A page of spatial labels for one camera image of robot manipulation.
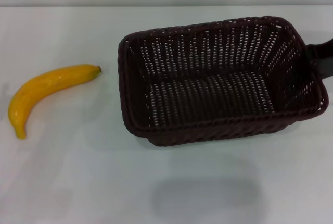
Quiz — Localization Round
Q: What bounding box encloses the dark brown woven basket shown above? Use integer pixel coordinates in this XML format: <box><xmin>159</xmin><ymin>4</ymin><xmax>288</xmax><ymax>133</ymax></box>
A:
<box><xmin>117</xmin><ymin>15</ymin><xmax>326</xmax><ymax>148</ymax></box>

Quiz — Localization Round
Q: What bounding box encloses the yellow banana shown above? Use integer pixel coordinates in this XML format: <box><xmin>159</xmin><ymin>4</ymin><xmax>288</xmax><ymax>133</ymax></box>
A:
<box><xmin>8</xmin><ymin>64</ymin><xmax>102</xmax><ymax>140</ymax></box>

